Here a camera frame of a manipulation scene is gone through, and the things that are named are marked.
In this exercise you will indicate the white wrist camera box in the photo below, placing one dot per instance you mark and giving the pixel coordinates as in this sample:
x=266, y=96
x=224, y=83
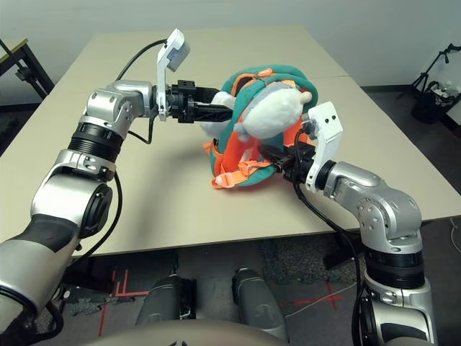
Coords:
x=327, y=122
x=173, y=54

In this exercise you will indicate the dark grey robot left leg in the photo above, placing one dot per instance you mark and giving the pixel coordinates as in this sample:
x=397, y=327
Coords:
x=162, y=301

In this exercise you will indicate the black tripod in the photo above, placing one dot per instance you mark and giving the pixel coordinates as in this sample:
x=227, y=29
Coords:
x=428, y=70

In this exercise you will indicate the grey robot torso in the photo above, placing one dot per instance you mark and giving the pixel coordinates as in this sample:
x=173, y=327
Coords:
x=194, y=335

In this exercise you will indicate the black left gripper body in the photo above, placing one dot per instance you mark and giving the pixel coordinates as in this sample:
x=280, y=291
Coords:
x=183, y=104

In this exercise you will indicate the black table leg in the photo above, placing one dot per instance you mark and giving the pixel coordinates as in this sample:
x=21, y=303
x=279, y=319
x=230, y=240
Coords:
x=338, y=252

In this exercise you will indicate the dark grey robot right leg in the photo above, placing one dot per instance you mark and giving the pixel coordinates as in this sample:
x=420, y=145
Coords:
x=259, y=306

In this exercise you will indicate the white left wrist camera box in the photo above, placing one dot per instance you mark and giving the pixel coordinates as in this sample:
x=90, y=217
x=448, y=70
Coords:
x=173, y=54

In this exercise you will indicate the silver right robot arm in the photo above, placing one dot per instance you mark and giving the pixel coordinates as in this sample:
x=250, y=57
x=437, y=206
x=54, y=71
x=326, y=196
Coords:
x=378, y=202

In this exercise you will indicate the dark grey robot leg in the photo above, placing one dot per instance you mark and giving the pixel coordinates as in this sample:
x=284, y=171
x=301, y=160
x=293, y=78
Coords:
x=259, y=306
x=162, y=301

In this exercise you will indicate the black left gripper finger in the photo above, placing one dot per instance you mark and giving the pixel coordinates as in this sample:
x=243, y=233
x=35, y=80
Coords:
x=212, y=113
x=207, y=94

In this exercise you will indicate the black pole with clamp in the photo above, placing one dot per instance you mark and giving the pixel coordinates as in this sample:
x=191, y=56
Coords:
x=21, y=74

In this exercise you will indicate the teal orange shark backpack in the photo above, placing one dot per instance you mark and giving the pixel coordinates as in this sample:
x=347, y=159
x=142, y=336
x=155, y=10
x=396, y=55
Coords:
x=234, y=155

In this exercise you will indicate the black side table frame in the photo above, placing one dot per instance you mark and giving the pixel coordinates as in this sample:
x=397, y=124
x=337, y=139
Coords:
x=11, y=48

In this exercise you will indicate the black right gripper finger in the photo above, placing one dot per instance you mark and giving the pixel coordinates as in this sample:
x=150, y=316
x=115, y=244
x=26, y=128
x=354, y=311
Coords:
x=281, y=168
x=273, y=155

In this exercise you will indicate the black bag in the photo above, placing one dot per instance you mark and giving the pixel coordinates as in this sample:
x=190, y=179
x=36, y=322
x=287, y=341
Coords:
x=428, y=108

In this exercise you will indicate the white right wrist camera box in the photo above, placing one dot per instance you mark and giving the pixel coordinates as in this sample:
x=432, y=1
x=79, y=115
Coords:
x=327, y=122

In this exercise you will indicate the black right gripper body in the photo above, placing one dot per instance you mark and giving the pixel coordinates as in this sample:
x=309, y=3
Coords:
x=300, y=162

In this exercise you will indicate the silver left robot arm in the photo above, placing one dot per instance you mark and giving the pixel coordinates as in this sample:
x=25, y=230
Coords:
x=108, y=104

